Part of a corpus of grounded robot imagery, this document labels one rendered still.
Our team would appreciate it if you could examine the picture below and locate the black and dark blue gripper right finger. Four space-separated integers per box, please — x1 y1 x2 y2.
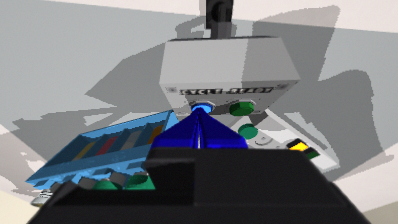
199 107 249 149

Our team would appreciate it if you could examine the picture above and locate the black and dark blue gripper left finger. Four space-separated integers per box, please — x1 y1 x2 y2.
150 107 199 149

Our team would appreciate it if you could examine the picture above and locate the blue tube rack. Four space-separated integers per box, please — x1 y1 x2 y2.
25 109 179 190

